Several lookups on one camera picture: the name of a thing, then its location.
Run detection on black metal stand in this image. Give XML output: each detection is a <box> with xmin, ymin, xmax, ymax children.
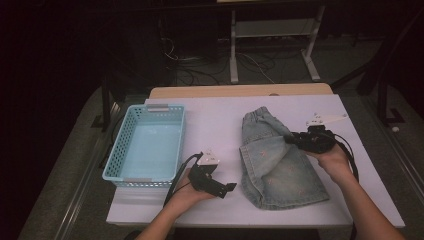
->
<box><xmin>376</xmin><ymin>76</ymin><xmax>406</xmax><ymax>126</ymax></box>
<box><xmin>91</xmin><ymin>74</ymin><xmax>128</xmax><ymax>133</ymax></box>

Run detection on person's left hand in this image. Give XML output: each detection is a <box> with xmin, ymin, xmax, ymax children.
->
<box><xmin>169</xmin><ymin>173</ymin><xmax>215</xmax><ymax>210</ymax></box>

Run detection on light blue plastic basket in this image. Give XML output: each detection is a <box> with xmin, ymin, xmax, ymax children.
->
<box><xmin>101</xmin><ymin>103</ymin><xmax>186</xmax><ymax>188</ymax></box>

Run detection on person's right hand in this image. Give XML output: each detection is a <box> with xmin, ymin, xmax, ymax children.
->
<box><xmin>308</xmin><ymin>144</ymin><xmax>358</xmax><ymax>185</ymax></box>

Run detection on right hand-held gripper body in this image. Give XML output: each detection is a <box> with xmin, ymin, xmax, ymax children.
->
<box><xmin>295</xmin><ymin>113</ymin><xmax>348</xmax><ymax>155</ymax></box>

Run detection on white metal stand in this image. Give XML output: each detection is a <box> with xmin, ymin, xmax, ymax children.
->
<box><xmin>229</xmin><ymin>4</ymin><xmax>326</xmax><ymax>84</ymax></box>

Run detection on faded denim shorts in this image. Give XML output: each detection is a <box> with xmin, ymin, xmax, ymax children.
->
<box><xmin>239</xmin><ymin>106</ymin><xmax>330</xmax><ymax>211</ymax></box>

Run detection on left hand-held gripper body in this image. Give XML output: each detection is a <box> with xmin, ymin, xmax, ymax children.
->
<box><xmin>187</xmin><ymin>149</ymin><xmax>228</xmax><ymax>200</ymax></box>

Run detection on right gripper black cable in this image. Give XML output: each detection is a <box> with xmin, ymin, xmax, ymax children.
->
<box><xmin>333</xmin><ymin>133</ymin><xmax>361</xmax><ymax>240</ymax></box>

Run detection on tangle of floor cables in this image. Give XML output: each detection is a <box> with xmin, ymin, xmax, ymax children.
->
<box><xmin>161</xmin><ymin>36</ymin><xmax>278</xmax><ymax>86</ymax></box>

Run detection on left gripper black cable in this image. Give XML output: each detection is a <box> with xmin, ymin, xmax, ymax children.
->
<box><xmin>163</xmin><ymin>151</ymin><xmax>204</xmax><ymax>208</ymax></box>

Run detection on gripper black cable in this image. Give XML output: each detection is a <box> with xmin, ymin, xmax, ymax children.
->
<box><xmin>333</xmin><ymin>133</ymin><xmax>361</xmax><ymax>240</ymax></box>
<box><xmin>163</xmin><ymin>151</ymin><xmax>204</xmax><ymax>208</ymax></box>

